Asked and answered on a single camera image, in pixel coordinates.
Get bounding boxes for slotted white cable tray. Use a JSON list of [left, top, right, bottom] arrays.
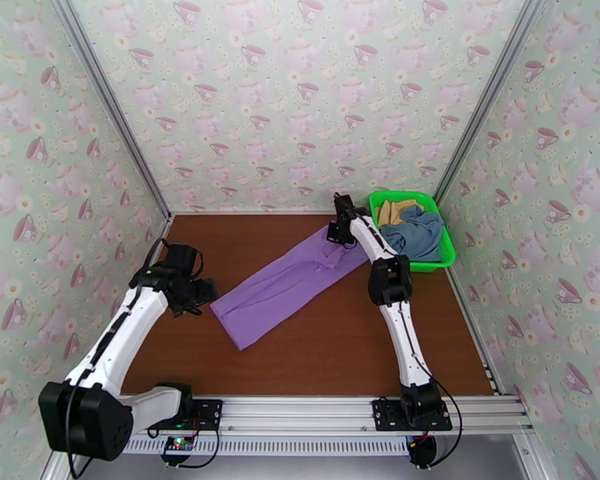
[[125, 435, 416, 457]]

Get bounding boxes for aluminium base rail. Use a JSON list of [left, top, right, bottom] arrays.
[[119, 394, 534, 436]]

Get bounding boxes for aluminium frame leg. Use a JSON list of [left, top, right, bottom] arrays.
[[41, 450, 74, 480], [514, 428, 552, 480]]

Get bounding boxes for beige garment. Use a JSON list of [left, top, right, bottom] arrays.
[[376, 197, 425, 229]]

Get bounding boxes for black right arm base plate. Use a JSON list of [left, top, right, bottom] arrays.
[[371, 398, 454, 434]]

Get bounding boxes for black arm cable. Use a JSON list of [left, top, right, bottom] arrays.
[[63, 237, 170, 478], [427, 375, 465, 469]]

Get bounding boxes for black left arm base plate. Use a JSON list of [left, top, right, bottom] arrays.
[[179, 398, 223, 432]]

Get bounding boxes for green plastic basket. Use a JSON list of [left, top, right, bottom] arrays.
[[368, 190, 457, 274]]

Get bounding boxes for purple shirt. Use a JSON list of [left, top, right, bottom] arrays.
[[210, 224, 371, 352]]

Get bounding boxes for blue tank top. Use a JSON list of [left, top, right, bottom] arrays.
[[379, 204, 446, 265]]

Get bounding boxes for circuit board wires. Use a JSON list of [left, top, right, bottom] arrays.
[[147, 415, 221, 470]]

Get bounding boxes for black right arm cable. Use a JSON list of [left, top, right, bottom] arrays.
[[427, 375, 465, 469]]

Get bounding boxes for small circuit board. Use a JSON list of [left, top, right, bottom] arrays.
[[162, 434, 196, 456]]

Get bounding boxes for aluminium corner post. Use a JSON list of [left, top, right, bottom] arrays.
[[432, 0, 554, 207], [47, 0, 174, 220]]

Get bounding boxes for black round device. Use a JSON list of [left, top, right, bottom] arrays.
[[409, 434, 438, 469]]

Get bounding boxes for aluminium side frame rail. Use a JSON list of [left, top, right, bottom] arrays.
[[445, 267, 518, 397], [149, 215, 175, 257]]

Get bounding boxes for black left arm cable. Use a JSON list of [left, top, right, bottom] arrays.
[[63, 237, 170, 478]]

